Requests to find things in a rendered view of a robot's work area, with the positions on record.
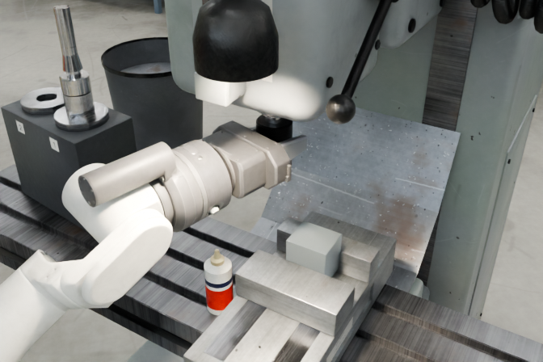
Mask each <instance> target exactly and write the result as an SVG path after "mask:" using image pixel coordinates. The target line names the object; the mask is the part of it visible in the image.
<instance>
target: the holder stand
mask: <svg viewBox="0 0 543 362"><path fill-rule="evenodd" d="M94 104H95V113H94V114H93V115H92V116H88V117H86V118H81V119H73V118H70V117H68V116H67V115H66V110H65V103H64V99H63V94H62V90H61V87H59V86H55V87H49V88H42V89H39V90H34V91H31V92H29V93H27V94H25V96H24V97H22V98H21V100H18V101H15V102H13V103H9V104H7V105H5V106H2V107H1V110H2V116H3V119H4V123H5V126H6V131H7V135H8V137H9V141H10V144H11V149H12V153H13V156H14V160H15V165H16V168H17V171H18V175H19V180H20V183H21V187H22V189H23V193H24V194H26V195H28V196H30V197H31V198H32V199H34V200H36V201H38V202H39V203H41V204H42V205H44V206H45V207H47V208H49V209H51V210H53V211H54V212H55V213H57V214H59V215H60V216H62V217H64V218H65V219H66V220H68V221H70V222H72V223H74V224H75V225H76V226H78V227H80V228H81V229H84V230H85V231H86V232H87V233H89V232H88V231H87V230H86V229H85V228H84V227H83V226H82V225H81V224H80V223H79V222H78V220H77V219H76V218H75V217H74V216H73V215H72V214H71V213H70V212H69V211H68V210H67V209H66V208H65V206H64V205H63V202H62V192H63V189H64V186H65V184H66V182H67V181H68V180H69V178H70V177H71V176H72V175H73V174H74V173H75V172H76V171H77V170H79V169H81V168H83V167H84V166H87V165H90V164H94V163H102V164H105V165H107V164H108V163H110V162H114V161H116V160H118V159H121V158H123V157H126V156H128V155H130V154H133V153H136V152H137V147H136V141H135V135H134V128H133V119H132V117H130V116H127V115H125V114H123V113H121V112H118V111H115V110H113V109H111V108H109V107H107V106H105V105H104V104H102V103H97V102H94Z"/></svg>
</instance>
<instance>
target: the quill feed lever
mask: <svg viewBox="0 0 543 362"><path fill-rule="evenodd" d="M379 1H380V2H379V4H378V7H377V9H376V12H375V14H374V16H373V19H372V22H371V23H370V25H369V28H368V30H367V33H366V35H365V38H364V40H363V43H362V45H361V46H360V50H359V52H358V54H357V56H356V59H355V61H354V64H353V66H352V68H351V71H350V74H349V75H348V77H347V81H346V82H345V85H344V87H343V90H342V92H341V95H335V96H333V97H332V98H330V99H329V101H328V102H327V105H326V115H327V117H328V118H329V119H330V120H331V121H332V122H334V123H335V124H346V123H348V122H349V121H351V120H352V118H353V117H354V115H355V113H356V105H355V103H354V101H353V100H352V99H351V98H352V96H353V95H354V92H355V90H356V87H357V85H358V82H359V80H360V77H361V74H362V73H363V71H364V67H365V65H366V63H367V61H368V58H369V55H370V53H371V51H372V49H373V45H374V44H375V42H376V39H377V36H378V34H379V32H380V30H381V26H382V24H383V23H384V20H385V17H386V15H387V12H388V10H389V7H390V5H391V2H397V1H398V0H379Z"/></svg>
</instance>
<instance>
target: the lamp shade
mask: <svg viewBox="0 0 543 362"><path fill-rule="evenodd" d="M192 44H193V56H194V66H195V71H196V72H197V73H198V74H199V75H200V76H202V77H204V78H207V79H210V80H213V81H218V82H252V81H256V80H259V79H263V78H266V77H268V76H270V75H272V74H274V73H275V72H276V71H277V70H278V67H279V34H278V31H277V29H276V24H275V21H274V19H273V16H272V12H271V9H270V7H269V5H267V4H266V3H264V2H262V1H261V0H209V1H207V2H206V3H205V4H204V5H203V6H201V7H200V9H199V13H198V15H197V19H196V25H195V28H194V32H193V35H192Z"/></svg>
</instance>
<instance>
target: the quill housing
mask: <svg viewBox="0 0 543 362"><path fill-rule="evenodd" d="M261 1H262V2H264V3H266V4H267V5H269V7H270V9H271V13H272V16H273V19H274V21H275V24H276V29H277V31H278V34H279V67H278V70H277V71H276V72H275V73H274V74H272V75H270V76H268V77H266V78H263V79H259V80H256V81H252V82H246V93H245V94H244V95H242V96H241V97H239V98H238V99H235V100H234V101H233V102H232V103H231V104H233V105H236V106H239V107H245V108H248V109H251V110H255V111H257V112H263V113H267V114H269V115H273V116H278V117H281V118H285V119H288V120H293V121H298V122H309V121H312V120H315V119H317V118H318V117H319V116H320V115H322V114H323V113H324V112H325V111H326V105H327V102H328V101H329V99H330V98H332V97H333V96H335V95H341V92H342V90H343V87H344V85H345V82H346V81H347V77H348V75H349V74H350V71H351V68H352V66H353V64H354V61H355V59H356V56H357V54H358V52H359V50H360V46H361V45H362V43H363V40H364V38H365V35H366V33H367V30H368V28H369V25H370V23H371V22H372V19H373V16H374V14H375V12H376V9H377V7H378V4H379V2H380V1H379V0H261ZM165 8H166V25H167V34H168V43H169V51H170V67H171V73H172V76H173V79H174V81H175V83H176V85H177V86H178V87H179V88H181V89H182V90H184V91H186V92H188V93H192V94H194V95H195V94H196V88H195V77H194V73H195V66H194V56H193V44H192V35H193V32H194V28H193V17H192V0H165ZM379 35H380V32H379V34H378V36H377V39H376V42H375V44H374V45H373V49H372V51H371V53H370V55H369V58H368V61H367V63H366V65H365V67H364V71H363V73H362V74H361V77H360V80H359V82H360V81H362V80H363V79H364V78H365V77H366V76H367V75H369V74H370V73H371V71H372V70H373V68H374V66H375V64H376V62H377V51H378V49H379V48H380V44H381V42H380V40H379ZM359 82H358V83H359Z"/></svg>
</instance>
